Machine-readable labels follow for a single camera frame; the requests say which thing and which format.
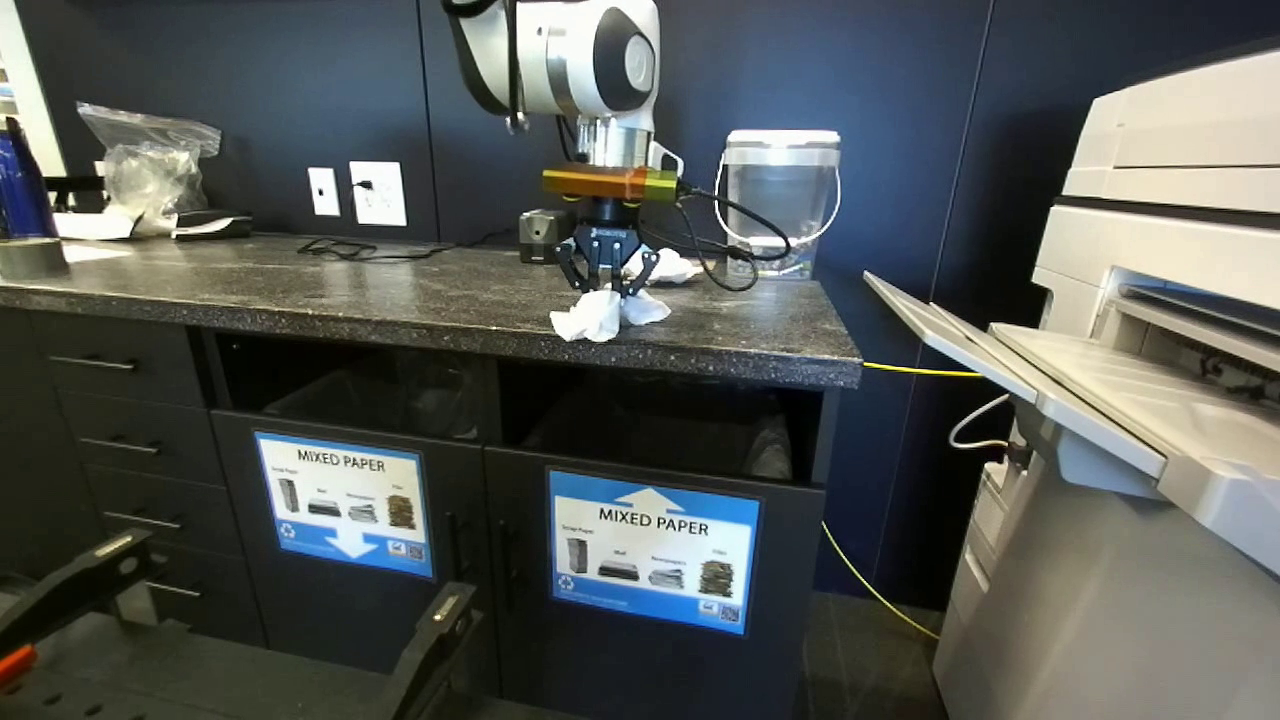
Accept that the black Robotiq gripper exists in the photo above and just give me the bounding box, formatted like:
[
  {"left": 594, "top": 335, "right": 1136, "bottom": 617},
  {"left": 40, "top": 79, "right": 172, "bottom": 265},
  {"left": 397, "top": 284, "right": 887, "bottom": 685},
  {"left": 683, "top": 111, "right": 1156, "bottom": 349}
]
[{"left": 556, "top": 197, "right": 663, "bottom": 299}]

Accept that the dark bin cabinet door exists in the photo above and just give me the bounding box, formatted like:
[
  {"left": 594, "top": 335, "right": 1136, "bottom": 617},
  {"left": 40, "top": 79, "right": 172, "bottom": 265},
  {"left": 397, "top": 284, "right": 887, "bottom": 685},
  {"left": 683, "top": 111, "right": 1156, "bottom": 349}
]
[
  {"left": 212, "top": 408, "right": 494, "bottom": 693},
  {"left": 480, "top": 442, "right": 827, "bottom": 720}
]

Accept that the clear plastic bucket white lid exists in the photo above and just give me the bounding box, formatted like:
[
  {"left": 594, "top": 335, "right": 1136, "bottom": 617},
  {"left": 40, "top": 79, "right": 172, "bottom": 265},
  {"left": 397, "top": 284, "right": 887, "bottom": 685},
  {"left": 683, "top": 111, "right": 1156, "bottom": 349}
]
[{"left": 713, "top": 122, "right": 848, "bottom": 284}]

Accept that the blue label with up arrow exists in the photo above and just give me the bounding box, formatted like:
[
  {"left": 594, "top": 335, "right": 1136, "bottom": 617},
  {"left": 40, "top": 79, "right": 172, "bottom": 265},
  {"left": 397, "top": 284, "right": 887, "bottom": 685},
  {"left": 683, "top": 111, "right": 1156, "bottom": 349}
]
[{"left": 545, "top": 462, "right": 762, "bottom": 639}]

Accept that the blue label with down arrow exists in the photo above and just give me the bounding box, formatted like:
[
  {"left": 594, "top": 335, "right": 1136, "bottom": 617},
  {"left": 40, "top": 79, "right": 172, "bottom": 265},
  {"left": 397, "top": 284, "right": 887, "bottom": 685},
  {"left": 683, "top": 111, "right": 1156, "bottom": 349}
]
[{"left": 253, "top": 427, "right": 435, "bottom": 579}]

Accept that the black flat device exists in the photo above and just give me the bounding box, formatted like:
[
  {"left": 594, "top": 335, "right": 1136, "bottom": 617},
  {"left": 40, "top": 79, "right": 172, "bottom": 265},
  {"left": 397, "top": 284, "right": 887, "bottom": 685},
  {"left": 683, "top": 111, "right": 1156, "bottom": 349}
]
[{"left": 172, "top": 210, "right": 257, "bottom": 245}]

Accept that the black stand bar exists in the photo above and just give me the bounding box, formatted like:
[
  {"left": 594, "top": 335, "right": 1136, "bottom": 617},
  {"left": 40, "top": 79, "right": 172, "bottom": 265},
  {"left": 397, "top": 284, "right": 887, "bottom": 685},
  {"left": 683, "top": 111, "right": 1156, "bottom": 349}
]
[
  {"left": 0, "top": 527, "right": 156, "bottom": 661},
  {"left": 375, "top": 575, "right": 485, "bottom": 720}
]

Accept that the crumpled clear plastic bag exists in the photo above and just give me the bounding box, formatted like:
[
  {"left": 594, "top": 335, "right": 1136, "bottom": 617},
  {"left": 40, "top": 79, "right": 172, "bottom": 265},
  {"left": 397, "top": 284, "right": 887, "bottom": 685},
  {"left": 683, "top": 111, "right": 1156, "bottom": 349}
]
[{"left": 72, "top": 98, "right": 229, "bottom": 240}]

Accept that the grey printer side tray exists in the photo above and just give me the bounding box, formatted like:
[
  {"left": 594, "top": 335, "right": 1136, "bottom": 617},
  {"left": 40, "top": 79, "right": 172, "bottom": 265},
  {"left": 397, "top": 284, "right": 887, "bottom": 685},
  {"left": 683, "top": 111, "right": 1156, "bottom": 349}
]
[{"left": 859, "top": 267, "right": 1280, "bottom": 575}]

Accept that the white paper stack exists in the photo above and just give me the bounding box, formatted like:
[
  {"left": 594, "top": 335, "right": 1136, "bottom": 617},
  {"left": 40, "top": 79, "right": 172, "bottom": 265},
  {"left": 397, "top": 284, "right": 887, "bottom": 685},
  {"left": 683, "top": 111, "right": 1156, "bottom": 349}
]
[{"left": 53, "top": 200, "right": 178, "bottom": 246}]

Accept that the blue bottle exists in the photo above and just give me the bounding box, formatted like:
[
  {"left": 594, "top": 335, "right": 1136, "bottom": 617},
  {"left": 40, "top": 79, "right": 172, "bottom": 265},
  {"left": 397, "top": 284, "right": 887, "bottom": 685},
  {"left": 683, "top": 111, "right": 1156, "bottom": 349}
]
[{"left": 0, "top": 116, "right": 58, "bottom": 245}]

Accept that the large white office printer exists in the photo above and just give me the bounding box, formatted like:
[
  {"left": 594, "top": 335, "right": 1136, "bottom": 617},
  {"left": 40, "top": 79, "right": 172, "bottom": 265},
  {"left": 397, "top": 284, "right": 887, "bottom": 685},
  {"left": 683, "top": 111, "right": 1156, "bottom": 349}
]
[{"left": 932, "top": 43, "right": 1280, "bottom": 720}]

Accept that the large white wall outlet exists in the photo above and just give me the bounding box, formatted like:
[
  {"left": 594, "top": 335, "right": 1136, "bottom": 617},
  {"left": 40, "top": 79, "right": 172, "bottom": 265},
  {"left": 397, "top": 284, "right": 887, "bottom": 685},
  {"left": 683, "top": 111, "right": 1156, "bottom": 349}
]
[{"left": 346, "top": 154, "right": 410, "bottom": 230}]

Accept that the black power cable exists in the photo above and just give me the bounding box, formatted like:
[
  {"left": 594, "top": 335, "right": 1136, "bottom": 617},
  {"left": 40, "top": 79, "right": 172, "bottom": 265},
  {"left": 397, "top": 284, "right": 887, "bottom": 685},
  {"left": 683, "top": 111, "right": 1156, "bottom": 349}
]
[{"left": 292, "top": 230, "right": 446, "bottom": 265}]

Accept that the small white wall plate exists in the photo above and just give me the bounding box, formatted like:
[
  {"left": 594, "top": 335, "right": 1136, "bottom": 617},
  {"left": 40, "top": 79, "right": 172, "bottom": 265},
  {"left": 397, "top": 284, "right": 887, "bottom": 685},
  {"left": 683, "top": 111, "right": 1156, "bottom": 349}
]
[{"left": 304, "top": 163, "right": 343, "bottom": 225}]

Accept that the yellow cable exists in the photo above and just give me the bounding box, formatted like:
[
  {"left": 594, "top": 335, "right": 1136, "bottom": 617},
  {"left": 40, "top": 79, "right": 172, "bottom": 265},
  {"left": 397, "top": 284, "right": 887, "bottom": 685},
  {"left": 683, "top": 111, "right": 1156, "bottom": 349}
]
[{"left": 815, "top": 357, "right": 992, "bottom": 648}]

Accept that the beige cable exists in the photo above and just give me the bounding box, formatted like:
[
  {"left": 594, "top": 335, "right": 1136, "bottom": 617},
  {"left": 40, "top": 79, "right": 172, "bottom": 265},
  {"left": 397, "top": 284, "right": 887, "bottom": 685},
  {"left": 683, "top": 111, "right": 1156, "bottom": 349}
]
[{"left": 942, "top": 390, "right": 1019, "bottom": 457}]

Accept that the dark drawer with bar handle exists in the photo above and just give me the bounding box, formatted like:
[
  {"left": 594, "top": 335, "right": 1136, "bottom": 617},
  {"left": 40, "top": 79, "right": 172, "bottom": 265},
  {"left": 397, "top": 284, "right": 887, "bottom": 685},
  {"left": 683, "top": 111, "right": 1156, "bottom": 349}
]
[
  {"left": 78, "top": 472, "right": 253, "bottom": 562},
  {"left": 111, "top": 539, "right": 270, "bottom": 648},
  {"left": 23, "top": 310, "right": 216, "bottom": 417},
  {"left": 53, "top": 396, "right": 233, "bottom": 492}
]

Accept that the orange clamp handle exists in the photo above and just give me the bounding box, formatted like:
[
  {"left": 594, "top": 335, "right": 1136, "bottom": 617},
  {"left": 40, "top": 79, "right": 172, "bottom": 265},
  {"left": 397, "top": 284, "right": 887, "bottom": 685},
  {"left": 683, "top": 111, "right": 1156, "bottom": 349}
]
[{"left": 0, "top": 639, "right": 40, "bottom": 697}]

